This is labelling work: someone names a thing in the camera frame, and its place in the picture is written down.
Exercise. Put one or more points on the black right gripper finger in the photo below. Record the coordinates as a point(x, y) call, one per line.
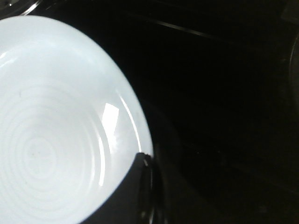
point(137, 200)

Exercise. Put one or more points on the light blue plate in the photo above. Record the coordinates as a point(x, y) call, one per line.
point(71, 125)

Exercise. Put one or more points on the black glass stove top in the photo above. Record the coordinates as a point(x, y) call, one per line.
point(218, 83)

